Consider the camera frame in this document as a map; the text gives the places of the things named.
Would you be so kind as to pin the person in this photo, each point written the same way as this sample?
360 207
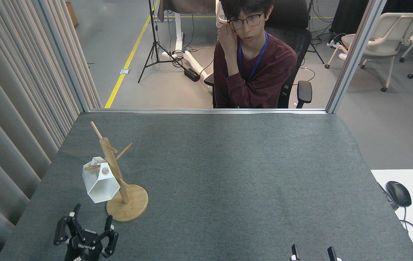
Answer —
268 69

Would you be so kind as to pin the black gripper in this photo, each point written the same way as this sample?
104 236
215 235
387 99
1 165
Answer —
83 248

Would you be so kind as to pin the person's glasses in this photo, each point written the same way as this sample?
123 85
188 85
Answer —
253 20

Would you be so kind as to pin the metal floor outlet plate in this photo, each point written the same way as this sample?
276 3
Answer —
124 71

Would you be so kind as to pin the black tripod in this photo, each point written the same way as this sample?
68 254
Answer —
154 36

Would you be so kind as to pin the silver frame rail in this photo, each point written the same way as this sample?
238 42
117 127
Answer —
206 111

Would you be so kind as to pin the grey curtain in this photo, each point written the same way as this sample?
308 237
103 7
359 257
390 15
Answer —
10 108

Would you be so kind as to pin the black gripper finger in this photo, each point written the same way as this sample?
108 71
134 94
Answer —
295 253
332 254

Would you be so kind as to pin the wide silver frame post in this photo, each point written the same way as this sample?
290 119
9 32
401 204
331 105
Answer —
355 54

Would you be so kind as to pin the grey felt table mat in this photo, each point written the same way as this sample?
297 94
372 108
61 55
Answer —
228 163

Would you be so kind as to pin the white office chair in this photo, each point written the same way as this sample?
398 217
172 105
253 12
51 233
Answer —
391 29

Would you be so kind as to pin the white hexagonal cup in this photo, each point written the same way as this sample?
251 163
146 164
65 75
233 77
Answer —
101 185

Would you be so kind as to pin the wooden cup rack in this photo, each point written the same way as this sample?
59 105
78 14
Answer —
130 208

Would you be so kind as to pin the black computer mouse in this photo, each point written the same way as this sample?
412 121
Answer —
398 194

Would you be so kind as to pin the person's hand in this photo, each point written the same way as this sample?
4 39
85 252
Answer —
228 40

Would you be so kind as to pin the white stand leg frame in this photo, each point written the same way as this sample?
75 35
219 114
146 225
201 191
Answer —
178 32

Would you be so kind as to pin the cardboard box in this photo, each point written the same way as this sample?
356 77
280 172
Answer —
71 13

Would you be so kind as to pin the black device at desk edge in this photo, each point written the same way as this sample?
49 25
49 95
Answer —
391 201

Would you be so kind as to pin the white power strip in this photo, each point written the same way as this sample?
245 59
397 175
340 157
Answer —
334 43

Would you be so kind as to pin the white machine part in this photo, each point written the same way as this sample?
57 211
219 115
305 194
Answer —
219 11

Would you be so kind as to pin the slim silver frame post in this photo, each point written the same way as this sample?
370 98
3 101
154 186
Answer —
65 58

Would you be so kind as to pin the black hanging cloth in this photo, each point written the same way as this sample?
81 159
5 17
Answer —
347 14

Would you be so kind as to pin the black office chair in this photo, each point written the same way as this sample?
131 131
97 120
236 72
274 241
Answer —
304 92

